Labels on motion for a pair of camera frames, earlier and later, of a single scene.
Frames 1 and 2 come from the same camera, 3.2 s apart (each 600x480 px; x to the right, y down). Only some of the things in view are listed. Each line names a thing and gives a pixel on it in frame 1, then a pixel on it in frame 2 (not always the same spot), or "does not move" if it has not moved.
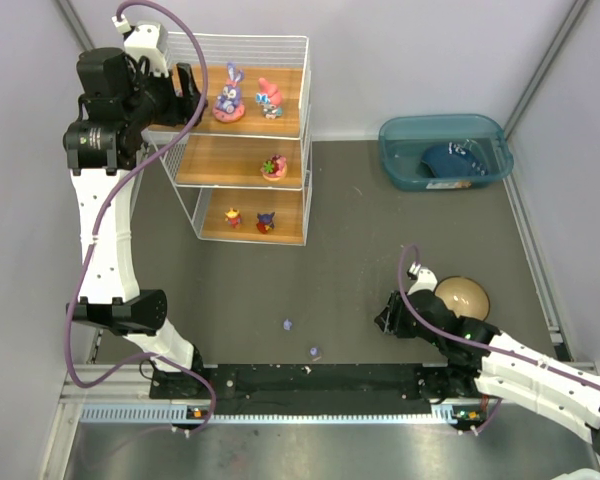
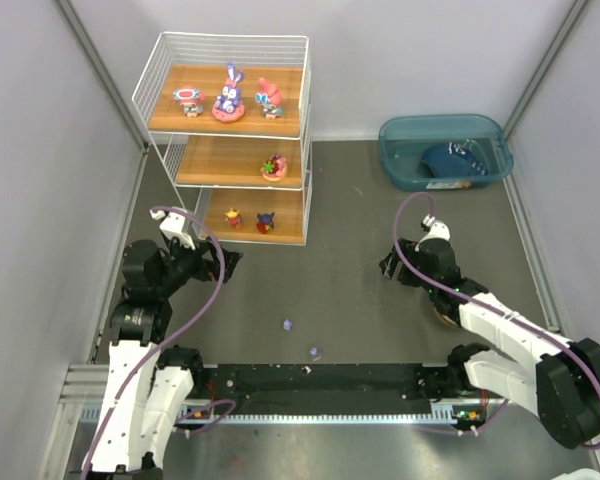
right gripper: [395, 315] → [403, 270]
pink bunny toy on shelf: [270, 98] does not move
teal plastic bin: [441, 151] does not move
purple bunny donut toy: [228, 107] does not move
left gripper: [181, 98] → [215, 260]
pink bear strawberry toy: [274, 169] does not move
